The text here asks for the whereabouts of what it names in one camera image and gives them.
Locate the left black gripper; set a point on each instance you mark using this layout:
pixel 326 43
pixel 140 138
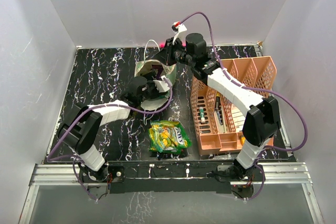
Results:
pixel 156 93

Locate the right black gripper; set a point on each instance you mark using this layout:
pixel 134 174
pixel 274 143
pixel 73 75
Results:
pixel 166 54

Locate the green white paper bag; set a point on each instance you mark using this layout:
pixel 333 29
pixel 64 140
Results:
pixel 154 70

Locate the green fox's candy bag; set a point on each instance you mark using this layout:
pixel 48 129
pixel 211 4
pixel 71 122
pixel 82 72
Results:
pixel 171 124
pixel 166 140

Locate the orange plastic desk organizer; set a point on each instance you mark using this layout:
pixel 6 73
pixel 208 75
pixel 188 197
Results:
pixel 224 120

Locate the purple snack box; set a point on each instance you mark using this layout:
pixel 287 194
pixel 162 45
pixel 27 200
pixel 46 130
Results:
pixel 159 70

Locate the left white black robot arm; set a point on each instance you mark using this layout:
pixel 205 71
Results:
pixel 80 127

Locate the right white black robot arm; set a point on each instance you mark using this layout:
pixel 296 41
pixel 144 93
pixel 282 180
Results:
pixel 262 117

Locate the green white glue stick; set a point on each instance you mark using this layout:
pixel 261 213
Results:
pixel 202 115

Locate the yellow block in organizer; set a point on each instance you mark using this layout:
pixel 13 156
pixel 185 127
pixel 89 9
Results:
pixel 242 139

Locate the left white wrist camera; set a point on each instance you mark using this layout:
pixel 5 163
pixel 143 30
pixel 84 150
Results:
pixel 163 85

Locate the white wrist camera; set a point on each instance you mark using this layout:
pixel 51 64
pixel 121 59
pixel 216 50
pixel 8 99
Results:
pixel 179 30
pixel 163 85

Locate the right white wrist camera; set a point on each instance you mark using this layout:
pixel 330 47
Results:
pixel 179 30

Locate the black mounting base plate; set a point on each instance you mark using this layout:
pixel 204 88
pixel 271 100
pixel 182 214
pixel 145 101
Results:
pixel 180 176

